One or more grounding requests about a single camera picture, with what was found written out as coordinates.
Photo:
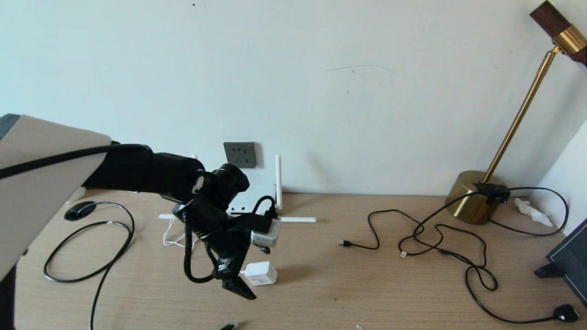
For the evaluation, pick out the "crumpled white tissue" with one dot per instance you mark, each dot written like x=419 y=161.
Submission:
x=532 y=213

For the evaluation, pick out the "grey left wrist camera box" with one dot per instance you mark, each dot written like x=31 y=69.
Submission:
x=267 y=234

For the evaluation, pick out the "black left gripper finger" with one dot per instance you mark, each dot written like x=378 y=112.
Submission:
x=238 y=288
x=227 y=270

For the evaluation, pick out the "black round desk grommet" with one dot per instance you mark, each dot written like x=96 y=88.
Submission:
x=80 y=211

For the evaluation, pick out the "dark teal printed box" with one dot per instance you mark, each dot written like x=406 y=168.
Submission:
x=573 y=261

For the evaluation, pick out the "white power adapter block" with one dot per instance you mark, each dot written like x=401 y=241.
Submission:
x=262 y=274

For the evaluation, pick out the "black plastic clip stand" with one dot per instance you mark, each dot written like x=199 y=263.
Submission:
x=549 y=270

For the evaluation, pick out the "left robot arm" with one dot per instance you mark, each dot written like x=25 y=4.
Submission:
x=46 y=183

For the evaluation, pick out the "white router with antennas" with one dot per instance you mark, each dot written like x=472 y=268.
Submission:
x=278 y=183

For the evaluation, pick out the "black inline lamp switch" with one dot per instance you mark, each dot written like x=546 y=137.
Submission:
x=491 y=192

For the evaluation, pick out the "brass desk lamp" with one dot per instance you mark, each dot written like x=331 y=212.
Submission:
x=472 y=201

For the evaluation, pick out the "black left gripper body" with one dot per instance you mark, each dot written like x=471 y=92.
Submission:
x=220 y=238

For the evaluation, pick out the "grey wall socket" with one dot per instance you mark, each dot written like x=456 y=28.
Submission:
x=243 y=153

